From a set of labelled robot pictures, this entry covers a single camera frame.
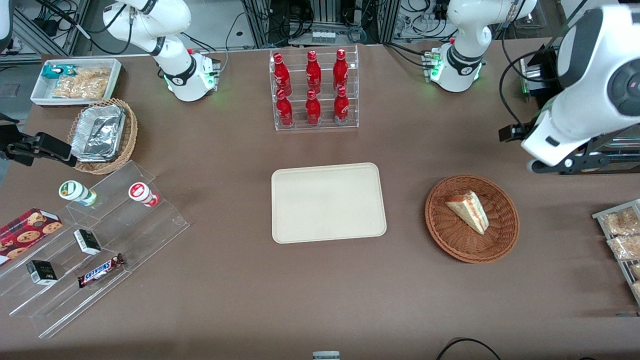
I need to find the clear bag of chips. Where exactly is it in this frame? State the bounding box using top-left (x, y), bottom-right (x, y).
top-left (52, 67), bottom-right (112, 100)

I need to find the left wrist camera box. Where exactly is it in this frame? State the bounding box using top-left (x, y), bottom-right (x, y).
top-left (498, 123), bottom-right (532, 144)

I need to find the clear acrylic bottle rack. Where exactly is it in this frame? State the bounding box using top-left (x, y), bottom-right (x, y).
top-left (269, 45), bottom-right (360, 132)

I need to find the grey wire snack rack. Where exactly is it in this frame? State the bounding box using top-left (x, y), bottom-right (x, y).
top-left (592, 199), bottom-right (640, 307)

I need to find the clear acrylic stepped shelf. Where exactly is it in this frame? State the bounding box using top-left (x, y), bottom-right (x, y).
top-left (0, 160), bottom-right (191, 340)

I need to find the brown wicker basket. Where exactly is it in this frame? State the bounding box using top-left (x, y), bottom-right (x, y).
top-left (425, 174), bottom-right (520, 264)

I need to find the clear bag of pastry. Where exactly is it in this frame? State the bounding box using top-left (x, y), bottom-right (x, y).
top-left (601, 207), bottom-right (640, 236)
top-left (606, 235), bottom-right (640, 261)

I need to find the red lid yogurt cup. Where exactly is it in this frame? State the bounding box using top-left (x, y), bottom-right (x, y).
top-left (128, 182), bottom-right (160, 208)

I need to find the Snickers chocolate bar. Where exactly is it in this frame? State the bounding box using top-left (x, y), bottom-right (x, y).
top-left (77, 253), bottom-right (126, 289)

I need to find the green lid yogurt cup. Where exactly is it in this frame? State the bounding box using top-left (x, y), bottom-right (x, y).
top-left (58, 180), bottom-right (98, 207)

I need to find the small black carton box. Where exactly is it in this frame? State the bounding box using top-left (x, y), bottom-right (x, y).
top-left (25, 259), bottom-right (59, 286)
top-left (73, 228), bottom-right (102, 256)

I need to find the triangle sandwich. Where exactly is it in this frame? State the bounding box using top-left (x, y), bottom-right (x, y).
top-left (445, 190), bottom-right (490, 236)

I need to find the red cola bottle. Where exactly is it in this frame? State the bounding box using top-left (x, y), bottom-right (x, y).
top-left (333, 48), bottom-right (350, 91)
top-left (333, 86), bottom-right (350, 126)
top-left (273, 52), bottom-right (293, 94)
top-left (276, 89), bottom-right (294, 128)
top-left (305, 89), bottom-right (322, 127)
top-left (305, 50), bottom-right (323, 93)

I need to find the red tartan cookie box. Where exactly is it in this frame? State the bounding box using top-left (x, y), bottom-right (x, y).
top-left (0, 207), bottom-right (64, 267)

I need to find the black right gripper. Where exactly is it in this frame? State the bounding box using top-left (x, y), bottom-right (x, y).
top-left (0, 132), bottom-right (79, 168)

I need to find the light tan wicker basket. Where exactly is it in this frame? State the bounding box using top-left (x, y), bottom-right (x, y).
top-left (67, 97), bottom-right (139, 176)

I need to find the white rectangular snack bin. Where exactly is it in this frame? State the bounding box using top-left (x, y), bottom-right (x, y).
top-left (30, 58), bottom-right (123, 107)

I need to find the aluminium frame rack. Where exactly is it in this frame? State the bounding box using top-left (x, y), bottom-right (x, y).
top-left (240, 0), bottom-right (402, 47)

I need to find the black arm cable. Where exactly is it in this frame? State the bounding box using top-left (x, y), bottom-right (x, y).
top-left (498, 49), bottom-right (551, 130)

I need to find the teal snack packet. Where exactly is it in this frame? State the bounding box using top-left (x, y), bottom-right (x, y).
top-left (41, 64), bottom-right (77, 80)

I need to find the black electronics box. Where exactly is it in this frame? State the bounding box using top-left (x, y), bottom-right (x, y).
top-left (519, 44), bottom-right (562, 97)

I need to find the stack of foil trays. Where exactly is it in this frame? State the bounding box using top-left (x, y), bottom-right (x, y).
top-left (70, 104), bottom-right (127, 163)

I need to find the beige plastic tray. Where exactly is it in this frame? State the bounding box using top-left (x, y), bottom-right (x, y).
top-left (271, 162), bottom-right (388, 245)

